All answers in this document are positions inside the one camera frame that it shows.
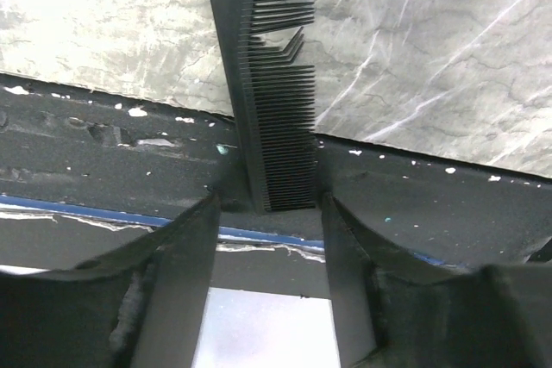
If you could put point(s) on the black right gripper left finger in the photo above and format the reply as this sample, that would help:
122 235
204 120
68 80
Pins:
140 305

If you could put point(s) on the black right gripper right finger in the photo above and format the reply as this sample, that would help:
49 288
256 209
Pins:
393 309

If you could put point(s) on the black straight comb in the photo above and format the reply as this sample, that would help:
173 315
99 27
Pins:
272 97

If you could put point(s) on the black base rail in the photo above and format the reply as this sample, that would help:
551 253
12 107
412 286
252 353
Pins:
84 172

